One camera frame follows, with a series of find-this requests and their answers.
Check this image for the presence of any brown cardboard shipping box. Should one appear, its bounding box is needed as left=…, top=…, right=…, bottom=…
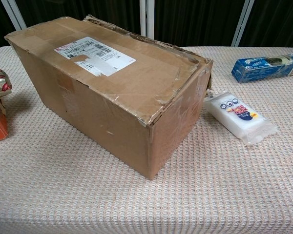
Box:
left=4, top=15, right=213, bottom=180

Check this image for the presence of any white clear snack pack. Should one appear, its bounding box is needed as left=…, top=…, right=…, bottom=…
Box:
left=204, top=91, right=278, bottom=146

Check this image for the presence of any beige woven tablecloth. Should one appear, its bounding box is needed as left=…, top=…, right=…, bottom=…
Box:
left=0, top=46, right=293, bottom=234

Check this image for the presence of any blue cookie pack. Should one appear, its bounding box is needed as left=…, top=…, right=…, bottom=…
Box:
left=231, top=54, right=293, bottom=84

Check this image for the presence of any white frame post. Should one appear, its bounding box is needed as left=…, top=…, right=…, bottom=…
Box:
left=231, top=0, right=255, bottom=47
left=1, top=0, right=27, bottom=31
left=139, top=0, right=155, bottom=39

